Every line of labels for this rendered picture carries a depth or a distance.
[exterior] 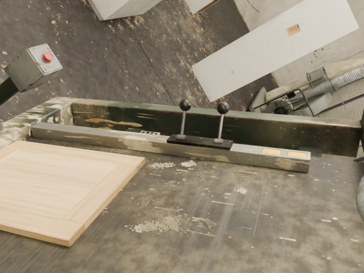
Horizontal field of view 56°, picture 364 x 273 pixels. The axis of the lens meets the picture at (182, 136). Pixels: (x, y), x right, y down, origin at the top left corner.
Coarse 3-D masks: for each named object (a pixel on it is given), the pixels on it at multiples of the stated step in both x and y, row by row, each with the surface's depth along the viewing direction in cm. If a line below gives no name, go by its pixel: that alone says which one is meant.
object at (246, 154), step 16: (32, 128) 123; (48, 128) 121; (64, 128) 120; (80, 128) 120; (96, 128) 119; (96, 144) 116; (112, 144) 114; (128, 144) 111; (144, 144) 109; (160, 144) 107; (176, 144) 105; (240, 144) 103; (224, 160) 102; (240, 160) 100; (256, 160) 98; (272, 160) 96; (288, 160) 95; (304, 160) 93
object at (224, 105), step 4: (220, 104) 102; (224, 104) 102; (220, 108) 101; (224, 108) 101; (228, 108) 102; (220, 112) 102; (224, 112) 102; (220, 116) 103; (220, 120) 102; (220, 124) 102; (220, 128) 102; (220, 132) 102; (220, 136) 102; (216, 140) 102; (220, 140) 101
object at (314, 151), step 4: (128, 128) 137; (132, 128) 137; (136, 128) 136; (136, 132) 133; (300, 148) 115; (304, 148) 114; (308, 148) 114; (312, 148) 114; (316, 148) 114; (312, 152) 112; (316, 152) 112; (320, 152) 112; (312, 156) 110; (316, 156) 109; (320, 156) 110
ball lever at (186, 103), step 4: (184, 100) 106; (188, 100) 106; (180, 104) 106; (184, 104) 105; (188, 104) 105; (180, 108) 107; (184, 108) 106; (188, 108) 106; (184, 112) 106; (184, 116) 106; (184, 120) 106; (184, 124) 107; (180, 132) 106; (180, 136) 105; (184, 136) 105
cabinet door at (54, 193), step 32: (0, 160) 105; (32, 160) 105; (64, 160) 104; (96, 160) 102; (128, 160) 101; (0, 192) 89; (32, 192) 89; (64, 192) 88; (96, 192) 87; (0, 224) 77; (32, 224) 76; (64, 224) 76
